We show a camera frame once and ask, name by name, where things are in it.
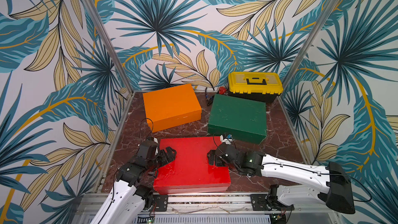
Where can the red handled pliers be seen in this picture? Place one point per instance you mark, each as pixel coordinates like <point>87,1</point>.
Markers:
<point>210,98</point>

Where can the green shoebox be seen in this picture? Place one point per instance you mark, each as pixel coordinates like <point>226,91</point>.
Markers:
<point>245,120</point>

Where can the aluminium corner post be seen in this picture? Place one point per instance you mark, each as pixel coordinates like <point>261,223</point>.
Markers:
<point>329,8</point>
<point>97,22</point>

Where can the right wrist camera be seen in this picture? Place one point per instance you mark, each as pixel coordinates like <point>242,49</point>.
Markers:
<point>226,139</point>

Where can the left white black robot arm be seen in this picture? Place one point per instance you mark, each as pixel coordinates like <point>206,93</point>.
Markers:
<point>128,197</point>

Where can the red shoebox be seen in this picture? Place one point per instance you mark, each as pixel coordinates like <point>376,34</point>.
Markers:
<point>191,172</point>

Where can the right aluminium corner post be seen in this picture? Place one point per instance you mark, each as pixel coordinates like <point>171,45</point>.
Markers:
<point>329,8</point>

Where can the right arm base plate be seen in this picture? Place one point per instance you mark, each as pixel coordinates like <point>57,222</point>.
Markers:
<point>264,202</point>

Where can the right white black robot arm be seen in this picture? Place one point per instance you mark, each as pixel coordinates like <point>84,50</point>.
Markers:
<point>328,185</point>

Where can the orange shoebox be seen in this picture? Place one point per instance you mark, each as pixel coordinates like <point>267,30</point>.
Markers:
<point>171,107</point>

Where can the aluminium front rail frame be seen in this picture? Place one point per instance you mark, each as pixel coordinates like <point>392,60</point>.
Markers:
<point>214,208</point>

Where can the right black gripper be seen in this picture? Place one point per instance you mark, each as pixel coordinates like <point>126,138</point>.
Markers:
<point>218,157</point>

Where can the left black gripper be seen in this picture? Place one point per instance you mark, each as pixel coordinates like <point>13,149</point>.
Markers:
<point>165,159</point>

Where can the left aluminium corner post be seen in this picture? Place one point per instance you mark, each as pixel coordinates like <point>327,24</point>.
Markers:
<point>97,22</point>

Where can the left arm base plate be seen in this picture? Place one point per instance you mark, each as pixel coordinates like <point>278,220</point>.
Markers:
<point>157,203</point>

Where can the yellow black toolbox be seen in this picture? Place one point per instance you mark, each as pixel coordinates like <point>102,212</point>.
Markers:
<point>256,86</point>

